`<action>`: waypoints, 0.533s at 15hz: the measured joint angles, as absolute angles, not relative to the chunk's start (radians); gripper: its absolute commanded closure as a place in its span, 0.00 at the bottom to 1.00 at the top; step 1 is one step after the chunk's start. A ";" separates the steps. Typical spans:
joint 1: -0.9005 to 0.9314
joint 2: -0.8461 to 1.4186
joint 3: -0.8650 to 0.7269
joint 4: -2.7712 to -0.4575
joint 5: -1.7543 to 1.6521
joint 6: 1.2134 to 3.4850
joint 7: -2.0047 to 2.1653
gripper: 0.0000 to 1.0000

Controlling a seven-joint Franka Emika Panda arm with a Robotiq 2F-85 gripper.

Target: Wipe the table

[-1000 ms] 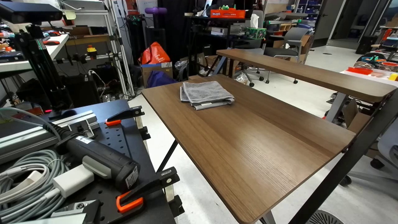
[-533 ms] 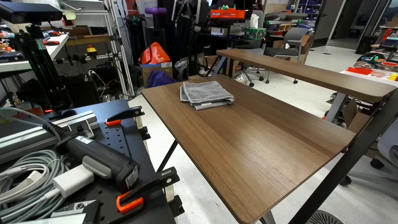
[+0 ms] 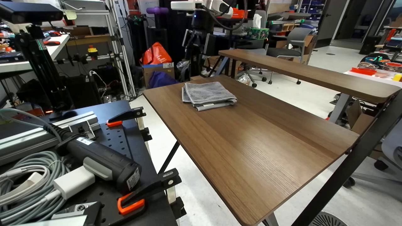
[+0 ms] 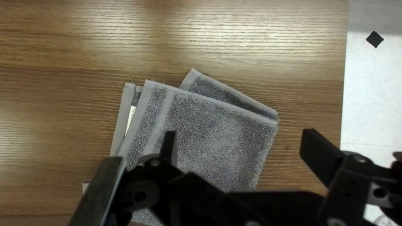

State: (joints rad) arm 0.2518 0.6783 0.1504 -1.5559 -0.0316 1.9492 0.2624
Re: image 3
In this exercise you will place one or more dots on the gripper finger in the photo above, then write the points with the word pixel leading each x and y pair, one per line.
pixel 191 42
pixel 209 44

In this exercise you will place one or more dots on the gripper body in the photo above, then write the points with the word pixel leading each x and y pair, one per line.
pixel 202 22

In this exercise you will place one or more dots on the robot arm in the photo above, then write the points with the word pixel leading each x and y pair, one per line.
pixel 188 5

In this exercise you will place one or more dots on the orange bag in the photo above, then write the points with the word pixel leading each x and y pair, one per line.
pixel 156 54

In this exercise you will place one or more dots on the cardboard box with label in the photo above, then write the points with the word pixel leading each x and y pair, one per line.
pixel 158 70

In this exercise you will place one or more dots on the purple dumbbell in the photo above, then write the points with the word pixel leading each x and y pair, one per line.
pixel 157 10

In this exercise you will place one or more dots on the purple cloth bag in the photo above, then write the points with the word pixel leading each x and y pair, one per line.
pixel 160 80

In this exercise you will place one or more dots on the green tissue box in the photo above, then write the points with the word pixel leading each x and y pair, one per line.
pixel 258 33

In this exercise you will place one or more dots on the grey folded towel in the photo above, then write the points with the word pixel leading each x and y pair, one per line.
pixel 209 94

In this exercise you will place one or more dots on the white metal shelf rack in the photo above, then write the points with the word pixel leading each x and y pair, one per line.
pixel 116 40

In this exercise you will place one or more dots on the yellow red stop button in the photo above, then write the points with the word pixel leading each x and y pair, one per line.
pixel 92 51

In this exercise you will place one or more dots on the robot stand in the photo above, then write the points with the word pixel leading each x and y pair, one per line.
pixel 125 141

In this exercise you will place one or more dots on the black grey handheld device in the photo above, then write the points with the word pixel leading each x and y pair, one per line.
pixel 103 160

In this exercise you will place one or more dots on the orange tray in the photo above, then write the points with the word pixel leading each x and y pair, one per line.
pixel 363 71

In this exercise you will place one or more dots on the white workbench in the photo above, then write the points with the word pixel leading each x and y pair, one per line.
pixel 31 64

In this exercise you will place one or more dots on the open brown cardboard box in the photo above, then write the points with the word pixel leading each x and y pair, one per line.
pixel 359 121

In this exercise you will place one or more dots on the white table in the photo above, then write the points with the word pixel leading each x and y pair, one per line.
pixel 377 78

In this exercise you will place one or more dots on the white power adapter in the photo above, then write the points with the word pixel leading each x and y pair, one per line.
pixel 73 182

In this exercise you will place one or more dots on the light grey office chair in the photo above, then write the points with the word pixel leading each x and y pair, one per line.
pixel 392 147

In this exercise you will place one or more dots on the round grey fan grille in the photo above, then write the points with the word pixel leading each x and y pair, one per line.
pixel 328 219

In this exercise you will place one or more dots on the camera on tripod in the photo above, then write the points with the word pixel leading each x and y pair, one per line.
pixel 44 69

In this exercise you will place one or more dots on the silver aluminium rail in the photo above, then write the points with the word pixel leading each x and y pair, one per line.
pixel 37 135

